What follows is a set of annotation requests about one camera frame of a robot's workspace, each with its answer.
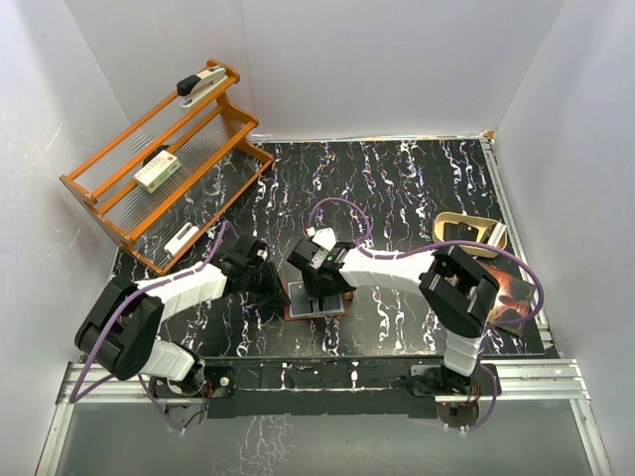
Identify dark red picture book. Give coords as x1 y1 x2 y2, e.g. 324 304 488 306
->
482 264 535 337

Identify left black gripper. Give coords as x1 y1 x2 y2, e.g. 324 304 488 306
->
243 259 290 307

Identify brown leather card holder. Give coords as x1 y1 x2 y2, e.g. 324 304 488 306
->
285 281 350 321

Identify white staples box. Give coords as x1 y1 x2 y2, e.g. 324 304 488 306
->
134 150 182 193

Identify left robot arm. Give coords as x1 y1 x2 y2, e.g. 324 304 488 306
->
74 235 291 396

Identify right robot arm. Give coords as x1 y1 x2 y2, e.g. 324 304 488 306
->
287 238 499 395

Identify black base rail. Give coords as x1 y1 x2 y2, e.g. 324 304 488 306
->
150 356 501 424

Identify silver card in tray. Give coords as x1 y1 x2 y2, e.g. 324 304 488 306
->
482 222 507 249

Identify black card in tray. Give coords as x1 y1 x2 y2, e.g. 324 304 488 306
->
442 221 479 242

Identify orange wooden shelf rack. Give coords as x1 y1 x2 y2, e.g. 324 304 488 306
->
60 59 274 276

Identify beige oval tray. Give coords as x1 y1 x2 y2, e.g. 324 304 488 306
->
433 212 508 250

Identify small white box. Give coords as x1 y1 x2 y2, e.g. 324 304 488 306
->
164 222 199 258

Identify black and beige stapler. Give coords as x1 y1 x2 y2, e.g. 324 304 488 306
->
177 66 228 108

